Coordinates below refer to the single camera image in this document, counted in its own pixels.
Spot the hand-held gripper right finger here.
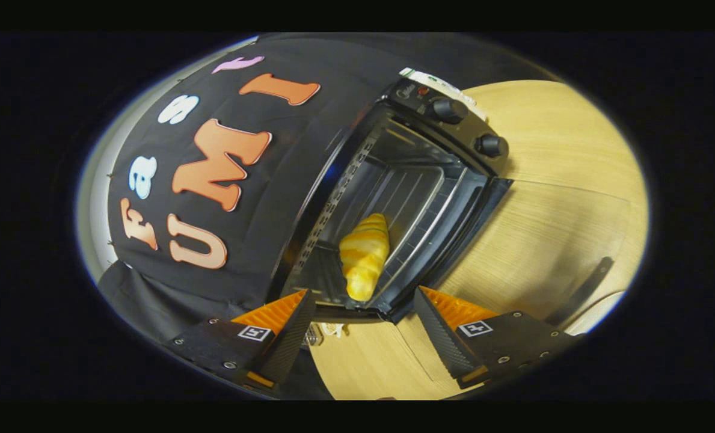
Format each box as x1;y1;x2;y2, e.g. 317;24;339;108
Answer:
413;286;580;390

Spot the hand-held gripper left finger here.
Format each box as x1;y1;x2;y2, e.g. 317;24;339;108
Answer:
164;289;316;392

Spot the golden croissant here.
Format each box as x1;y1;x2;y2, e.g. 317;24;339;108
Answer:
338;213;391;302

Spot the black toaster oven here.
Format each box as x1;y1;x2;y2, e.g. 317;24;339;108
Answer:
267;77;615;328

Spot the white slot toaster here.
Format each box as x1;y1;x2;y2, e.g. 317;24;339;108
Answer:
399;67;490;121

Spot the white plate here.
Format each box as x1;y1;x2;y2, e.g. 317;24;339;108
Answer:
565;290;625;336

